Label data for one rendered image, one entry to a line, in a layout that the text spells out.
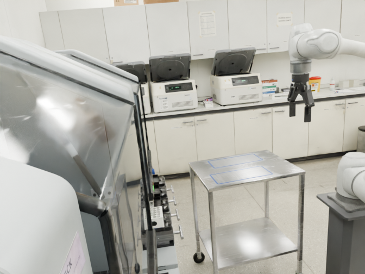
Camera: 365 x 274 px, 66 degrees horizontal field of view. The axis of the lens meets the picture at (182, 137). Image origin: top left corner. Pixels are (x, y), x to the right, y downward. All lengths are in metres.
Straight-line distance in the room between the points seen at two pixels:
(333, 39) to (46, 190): 1.12
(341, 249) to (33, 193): 1.72
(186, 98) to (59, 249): 3.35
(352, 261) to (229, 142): 2.28
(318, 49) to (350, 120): 3.30
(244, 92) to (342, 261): 2.37
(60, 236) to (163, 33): 3.61
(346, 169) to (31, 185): 1.54
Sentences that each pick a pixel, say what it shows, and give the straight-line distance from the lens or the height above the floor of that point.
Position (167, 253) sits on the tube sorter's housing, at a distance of 1.27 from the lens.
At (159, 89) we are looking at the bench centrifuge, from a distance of 3.48.
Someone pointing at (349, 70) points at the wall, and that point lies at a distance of 5.10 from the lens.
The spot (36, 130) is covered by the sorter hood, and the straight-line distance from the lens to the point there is 0.35.
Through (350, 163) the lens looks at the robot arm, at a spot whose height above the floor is 0.94.
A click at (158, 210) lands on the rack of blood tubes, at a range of 1.31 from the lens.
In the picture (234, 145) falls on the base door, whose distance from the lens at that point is 3.76.
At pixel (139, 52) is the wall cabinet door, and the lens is 3.71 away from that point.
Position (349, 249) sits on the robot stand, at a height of 0.48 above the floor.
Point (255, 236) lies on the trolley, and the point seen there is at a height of 0.28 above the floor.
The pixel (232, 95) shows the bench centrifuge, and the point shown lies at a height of 1.03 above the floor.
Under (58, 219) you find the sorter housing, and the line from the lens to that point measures 0.18.
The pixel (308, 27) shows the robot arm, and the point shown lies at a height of 1.59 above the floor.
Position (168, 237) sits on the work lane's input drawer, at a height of 0.77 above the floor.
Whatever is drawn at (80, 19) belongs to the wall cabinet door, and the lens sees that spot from 3.82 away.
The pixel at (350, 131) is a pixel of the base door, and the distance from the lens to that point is 4.48.
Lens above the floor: 1.51
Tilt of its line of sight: 15 degrees down
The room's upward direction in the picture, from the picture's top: 5 degrees counter-clockwise
